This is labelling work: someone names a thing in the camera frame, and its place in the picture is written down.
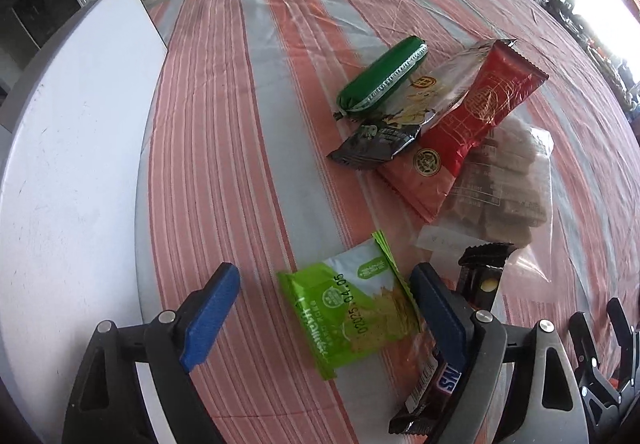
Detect Snickers chocolate bar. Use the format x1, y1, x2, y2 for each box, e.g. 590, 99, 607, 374
388, 352, 462, 436

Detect clear bag brown biscuits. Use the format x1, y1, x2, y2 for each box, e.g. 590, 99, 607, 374
416, 116, 554, 283

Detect green sausage snack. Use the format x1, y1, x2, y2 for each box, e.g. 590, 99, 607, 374
333, 36, 428, 120

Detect long black noodle snack packet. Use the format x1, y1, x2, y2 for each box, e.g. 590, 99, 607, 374
328, 38, 515, 170

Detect cluttered side table items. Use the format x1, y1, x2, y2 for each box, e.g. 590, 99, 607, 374
534, 0, 640, 115

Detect green cracker packet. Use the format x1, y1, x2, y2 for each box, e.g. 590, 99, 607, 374
277, 231, 421, 380

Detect black display cabinet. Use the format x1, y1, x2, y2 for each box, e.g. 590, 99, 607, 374
1, 0, 80, 70

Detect striped red grey tablecloth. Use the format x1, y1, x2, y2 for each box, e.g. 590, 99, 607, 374
144, 0, 639, 443

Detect white cardboard storage box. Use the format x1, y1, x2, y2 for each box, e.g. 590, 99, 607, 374
1, 0, 167, 443

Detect red snack packet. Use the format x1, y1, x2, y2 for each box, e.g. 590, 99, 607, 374
378, 40, 548, 223

